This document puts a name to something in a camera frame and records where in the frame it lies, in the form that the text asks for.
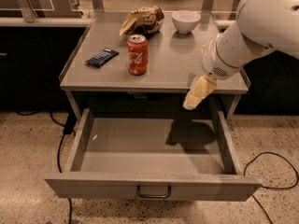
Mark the red coke can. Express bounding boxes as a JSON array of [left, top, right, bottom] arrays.
[[127, 35, 149, 76]]

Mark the dark blue snack bar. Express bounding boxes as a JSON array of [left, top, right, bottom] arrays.
[[86, 48, 119, 68]]

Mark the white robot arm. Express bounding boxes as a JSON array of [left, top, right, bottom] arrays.
[[183, 0, 299, 110]]

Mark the brown chip bag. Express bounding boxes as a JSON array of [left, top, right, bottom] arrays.
[[119, 6, 164, 35]]

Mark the white bowl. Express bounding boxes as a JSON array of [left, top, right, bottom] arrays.
[[172, 10, 201, 34]]

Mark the grey metal cabinet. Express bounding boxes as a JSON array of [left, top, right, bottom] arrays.
[[58, 10, 251, 121]]

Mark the black cable left floor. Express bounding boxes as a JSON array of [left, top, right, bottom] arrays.
[[15, 110, 76, 224]]

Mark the open grey top drawer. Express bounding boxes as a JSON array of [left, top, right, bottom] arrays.
[[45, 110, 262, 202]]

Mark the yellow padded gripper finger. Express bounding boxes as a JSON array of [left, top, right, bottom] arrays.
[[183, 76, 217, 110]]

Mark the black cable right floor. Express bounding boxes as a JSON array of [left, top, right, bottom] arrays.
[[243, 151, 299, 224]]

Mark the black cable floor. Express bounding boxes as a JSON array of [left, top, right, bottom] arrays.
[[243, 151, 299, 224], [15, 110, 76, 224]]

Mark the black drawer handle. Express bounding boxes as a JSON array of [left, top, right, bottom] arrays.
[[136, 185, 172, 200]]

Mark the black power adapter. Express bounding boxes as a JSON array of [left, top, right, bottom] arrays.
[[63, 112, 77, 134]]

